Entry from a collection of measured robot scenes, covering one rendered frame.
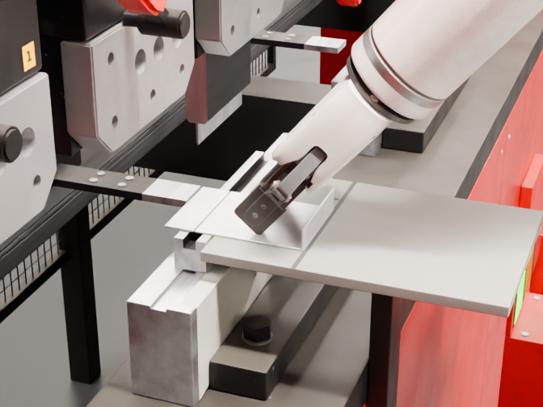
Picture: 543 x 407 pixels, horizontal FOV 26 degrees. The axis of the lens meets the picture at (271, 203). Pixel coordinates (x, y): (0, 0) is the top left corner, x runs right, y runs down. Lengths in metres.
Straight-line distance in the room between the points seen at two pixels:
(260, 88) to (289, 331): 0.69
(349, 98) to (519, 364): 0.50
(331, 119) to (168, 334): 0.23
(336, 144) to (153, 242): 2.23
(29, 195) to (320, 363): 0.47
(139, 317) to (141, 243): 2.15
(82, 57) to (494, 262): 0.43
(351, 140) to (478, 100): 0.76
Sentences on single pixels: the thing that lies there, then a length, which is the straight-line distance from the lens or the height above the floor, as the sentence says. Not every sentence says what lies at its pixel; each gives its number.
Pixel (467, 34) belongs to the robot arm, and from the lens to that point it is 0.90.
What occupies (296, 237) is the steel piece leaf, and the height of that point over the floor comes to 1.00.
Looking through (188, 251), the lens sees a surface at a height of 0.99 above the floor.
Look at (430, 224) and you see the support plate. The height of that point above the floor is 1.00.
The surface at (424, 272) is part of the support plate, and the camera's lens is 0.98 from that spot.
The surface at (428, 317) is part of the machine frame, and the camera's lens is 1.36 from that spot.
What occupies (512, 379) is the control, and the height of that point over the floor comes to 0.73.
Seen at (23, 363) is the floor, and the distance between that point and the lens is 2.70.
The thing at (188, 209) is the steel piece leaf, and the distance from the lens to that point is 1.07.
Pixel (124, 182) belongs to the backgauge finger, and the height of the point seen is 1.01.
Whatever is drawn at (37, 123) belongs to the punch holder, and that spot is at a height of 1.23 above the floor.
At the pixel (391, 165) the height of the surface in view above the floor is 0.87.
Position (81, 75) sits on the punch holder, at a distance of 0.73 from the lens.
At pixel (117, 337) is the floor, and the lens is 2.76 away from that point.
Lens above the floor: 1.48
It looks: 26 degrees down
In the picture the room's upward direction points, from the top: straight up
